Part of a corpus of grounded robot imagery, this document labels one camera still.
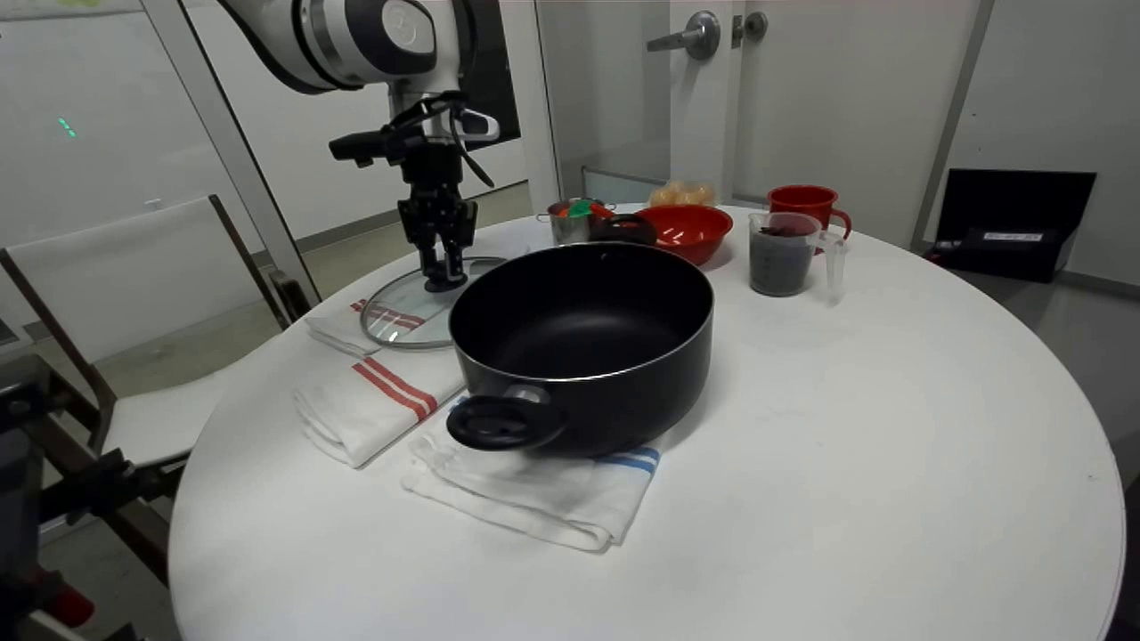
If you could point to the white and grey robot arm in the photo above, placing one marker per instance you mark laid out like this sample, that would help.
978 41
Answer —
413 50

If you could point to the large black cooking pot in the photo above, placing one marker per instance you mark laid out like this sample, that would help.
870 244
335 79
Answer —
582 350

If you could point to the clear measuring cup dark liquid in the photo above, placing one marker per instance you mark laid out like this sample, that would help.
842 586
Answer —
792 255

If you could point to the red plastic bowl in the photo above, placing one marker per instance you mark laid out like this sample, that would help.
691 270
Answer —
687 229

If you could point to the glass lid with black knob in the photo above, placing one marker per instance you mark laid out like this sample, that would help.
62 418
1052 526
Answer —
407 311

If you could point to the silver door lever handle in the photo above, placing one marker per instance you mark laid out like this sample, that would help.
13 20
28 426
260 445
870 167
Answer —
700 37

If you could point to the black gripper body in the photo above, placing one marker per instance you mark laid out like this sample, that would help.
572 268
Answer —
434 211

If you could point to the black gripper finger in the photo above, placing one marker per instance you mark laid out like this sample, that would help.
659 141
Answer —
431 268
455 256

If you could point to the small jar with colourful items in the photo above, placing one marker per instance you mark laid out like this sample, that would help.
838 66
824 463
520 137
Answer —
579 218

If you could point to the white towel with red stripes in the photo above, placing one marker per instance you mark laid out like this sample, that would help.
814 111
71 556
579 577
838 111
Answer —
370 395

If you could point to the yellowish food behind bowl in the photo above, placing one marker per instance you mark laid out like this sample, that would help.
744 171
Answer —
683 193

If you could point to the white chair with dark frame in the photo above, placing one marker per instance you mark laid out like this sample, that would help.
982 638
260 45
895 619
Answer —
130 287

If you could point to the red mug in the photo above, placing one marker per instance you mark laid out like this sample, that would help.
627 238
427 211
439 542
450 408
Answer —
816 202

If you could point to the white towel with blue stripe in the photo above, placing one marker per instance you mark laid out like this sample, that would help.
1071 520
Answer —
576 502

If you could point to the black camera tripod stand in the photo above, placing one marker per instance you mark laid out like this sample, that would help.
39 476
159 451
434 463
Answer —
46 476

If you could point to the open black case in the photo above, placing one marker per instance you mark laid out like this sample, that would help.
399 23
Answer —
1009 222

